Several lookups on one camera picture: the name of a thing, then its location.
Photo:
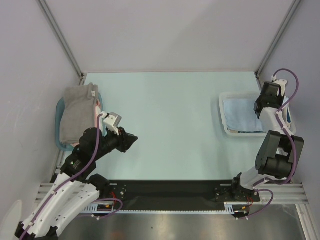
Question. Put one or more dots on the grey pink folded towel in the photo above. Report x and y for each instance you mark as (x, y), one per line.
(79, 113)

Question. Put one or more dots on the aluminium extrusion rail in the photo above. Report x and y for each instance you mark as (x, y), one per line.
(291, 194)

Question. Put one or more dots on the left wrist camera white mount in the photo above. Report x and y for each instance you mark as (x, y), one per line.
(111, 122)

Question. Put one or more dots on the white plastic mesh basket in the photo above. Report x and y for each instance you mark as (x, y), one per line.
(268, 109)

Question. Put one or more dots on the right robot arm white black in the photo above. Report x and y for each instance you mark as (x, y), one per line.
(277, 159)

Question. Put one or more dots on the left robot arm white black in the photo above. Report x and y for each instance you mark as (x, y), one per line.
(74, 187)

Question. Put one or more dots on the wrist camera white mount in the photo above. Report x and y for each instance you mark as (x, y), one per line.
(281, 83)
(111, 122)

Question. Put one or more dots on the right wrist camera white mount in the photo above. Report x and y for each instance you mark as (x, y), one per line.
(281, 83)

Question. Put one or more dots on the corner aluminium post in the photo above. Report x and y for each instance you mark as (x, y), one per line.
(293, 9)
(52, 22)

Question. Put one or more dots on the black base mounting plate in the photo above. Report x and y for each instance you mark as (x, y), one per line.
(169, 192)

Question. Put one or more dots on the white slotted cable duct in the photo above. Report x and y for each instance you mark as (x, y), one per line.
(101, 209)

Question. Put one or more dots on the teal beige Doraemon towel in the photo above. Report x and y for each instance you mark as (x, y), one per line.
(286, 113)

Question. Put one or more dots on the right corner aluminium post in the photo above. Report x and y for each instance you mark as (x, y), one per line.
(293, 9)

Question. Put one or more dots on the light blue towel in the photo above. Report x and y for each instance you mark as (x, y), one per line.
(240, 115)

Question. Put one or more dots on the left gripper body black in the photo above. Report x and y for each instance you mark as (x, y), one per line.
(114, 141)

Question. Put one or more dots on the translucent teal tray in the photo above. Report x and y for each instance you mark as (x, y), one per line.
(60, 108)

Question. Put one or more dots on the left corner aluminium post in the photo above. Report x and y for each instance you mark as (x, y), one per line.
(52, 22)

